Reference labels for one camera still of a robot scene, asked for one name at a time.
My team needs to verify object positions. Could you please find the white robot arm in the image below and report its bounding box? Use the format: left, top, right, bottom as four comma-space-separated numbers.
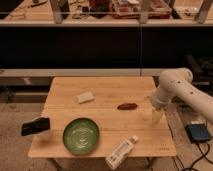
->
150, 68, 213, 125

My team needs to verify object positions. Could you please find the white sponge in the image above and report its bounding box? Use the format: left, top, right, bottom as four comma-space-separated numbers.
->
77, 91, 94, 104

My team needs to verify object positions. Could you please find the wooden table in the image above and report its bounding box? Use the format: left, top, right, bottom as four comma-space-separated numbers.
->
28, 76, 176, 158

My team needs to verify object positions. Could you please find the blue foot pedal box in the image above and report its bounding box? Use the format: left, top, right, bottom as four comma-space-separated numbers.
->
185, 124, 212, 143

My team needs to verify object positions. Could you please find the white plastic bottle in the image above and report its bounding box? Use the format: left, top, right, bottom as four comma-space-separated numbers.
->
105, 135, 138, 170

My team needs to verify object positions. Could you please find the green plate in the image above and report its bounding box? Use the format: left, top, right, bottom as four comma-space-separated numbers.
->
62, 118, 100, 155

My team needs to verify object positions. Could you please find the red tray on shelf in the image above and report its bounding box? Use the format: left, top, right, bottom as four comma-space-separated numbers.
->
110, 0, 172, 19

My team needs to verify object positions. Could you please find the black phone on stand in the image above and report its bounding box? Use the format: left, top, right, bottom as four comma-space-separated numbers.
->
21, 117, 50, 136

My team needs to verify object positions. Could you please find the wooden shelf bench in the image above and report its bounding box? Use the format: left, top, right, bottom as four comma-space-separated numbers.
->
0, 0, 213, 27

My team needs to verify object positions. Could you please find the black cable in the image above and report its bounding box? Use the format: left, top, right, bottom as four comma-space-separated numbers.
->
173, 141, 213, 171

